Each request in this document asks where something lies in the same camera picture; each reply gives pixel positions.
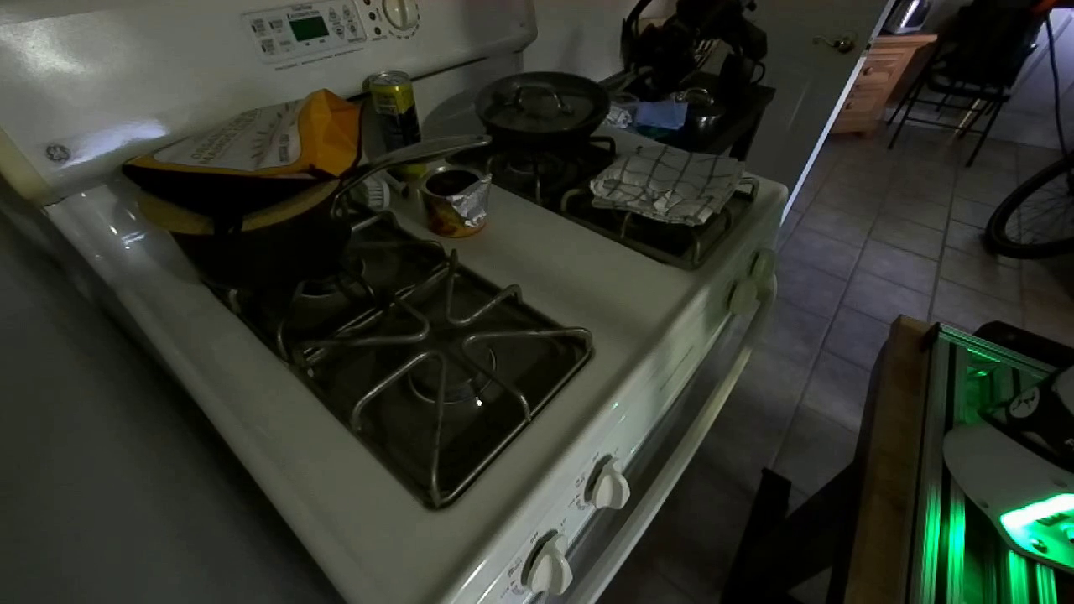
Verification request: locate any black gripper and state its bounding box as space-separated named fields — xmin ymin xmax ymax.
xmin=620 ymin=0 xmax=776 ymax=110

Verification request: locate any black frying pan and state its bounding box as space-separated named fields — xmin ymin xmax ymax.
xmin=474 ymin=67 xmax=649 ymax=146

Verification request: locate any black cast iron stove grate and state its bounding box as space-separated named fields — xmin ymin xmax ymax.
xmin=180 ymin=205 xmax=597 ymax=513
xmin=479 ymin=130 xmax=766 ymax=272

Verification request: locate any white gas stove range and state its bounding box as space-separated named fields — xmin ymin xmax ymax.
xmin=0 ymin=0 xmax=793 ymax=604

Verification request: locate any white stove knob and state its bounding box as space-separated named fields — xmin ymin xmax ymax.
xmin=580 ymin=451 xmax=635 ymax=513
xmin=518 ymin=534 xmax=576 ymax=599

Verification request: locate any blue small container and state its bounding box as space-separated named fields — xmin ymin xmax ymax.
xmin=627 ymin=96 xmax=690 ymax=140

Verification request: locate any dark side table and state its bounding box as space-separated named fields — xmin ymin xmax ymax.
xmin=580 ymin=62 xmax=778 ymax=161

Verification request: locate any white door with knob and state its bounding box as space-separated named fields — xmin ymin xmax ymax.
xmin=716 ymin=0 xmax=904 ymax=222

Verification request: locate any white checkered dish cloth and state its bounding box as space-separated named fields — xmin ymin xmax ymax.
xmin=583 ymin=138 xmax=757 ymax=232

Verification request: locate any cardboard box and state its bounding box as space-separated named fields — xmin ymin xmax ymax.
xmin=837 ymin=30 xmax=939 ymax=138

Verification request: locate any dark metal chair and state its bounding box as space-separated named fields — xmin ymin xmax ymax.
xmin=886 ymin=0 xmax=1052 ymax=171

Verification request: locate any green yellow drink can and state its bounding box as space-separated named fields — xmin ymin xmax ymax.
xmin=361 ymin=67 xmax=425 ymax=161

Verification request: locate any bicycle wheel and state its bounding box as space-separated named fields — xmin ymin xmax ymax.
xmin=980 ymin=146 xmax=1074 ymax=260

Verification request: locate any yellow orange paper bag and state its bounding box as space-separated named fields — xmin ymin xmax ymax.
xmin=119 ymin=82 xmax=365 ymax=237

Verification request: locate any wooden board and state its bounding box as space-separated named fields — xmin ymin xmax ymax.
xmin=842 ymin=314 xmax=943 ymax=604

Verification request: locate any dark cooking pot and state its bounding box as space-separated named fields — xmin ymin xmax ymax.
xmin=120 ymin=165 xmax=374 ymax=296

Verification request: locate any robot cart with green light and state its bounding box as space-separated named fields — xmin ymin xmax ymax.
xmin=717 ymin=314 xmax=1074 ymax=604

